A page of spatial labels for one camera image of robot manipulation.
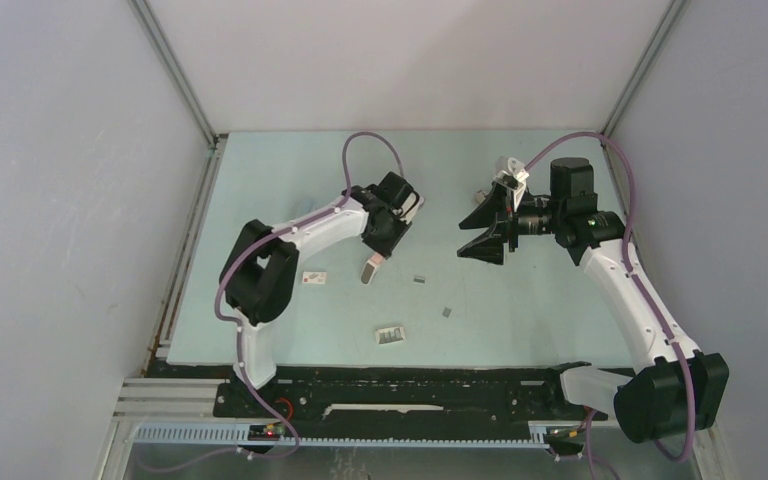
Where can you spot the open staple tray box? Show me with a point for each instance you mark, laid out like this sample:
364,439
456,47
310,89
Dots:
390,335

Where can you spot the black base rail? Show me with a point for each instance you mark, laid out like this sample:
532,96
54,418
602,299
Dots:
405,404

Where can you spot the pink mini stapler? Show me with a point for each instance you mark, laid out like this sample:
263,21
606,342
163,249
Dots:
371,267

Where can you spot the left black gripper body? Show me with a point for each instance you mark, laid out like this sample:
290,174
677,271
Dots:
385,241

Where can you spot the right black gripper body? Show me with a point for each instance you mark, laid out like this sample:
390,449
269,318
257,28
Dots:
532,218

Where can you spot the light blue stapler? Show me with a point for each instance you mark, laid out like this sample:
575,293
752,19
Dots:
305,206

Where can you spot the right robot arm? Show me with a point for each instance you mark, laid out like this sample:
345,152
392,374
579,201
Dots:
676,388

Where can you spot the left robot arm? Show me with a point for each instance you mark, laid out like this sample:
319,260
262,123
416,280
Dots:
257,281

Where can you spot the white staple box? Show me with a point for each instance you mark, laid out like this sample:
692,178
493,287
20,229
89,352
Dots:
314,277

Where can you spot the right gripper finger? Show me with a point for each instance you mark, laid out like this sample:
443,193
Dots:
491,212
489,247

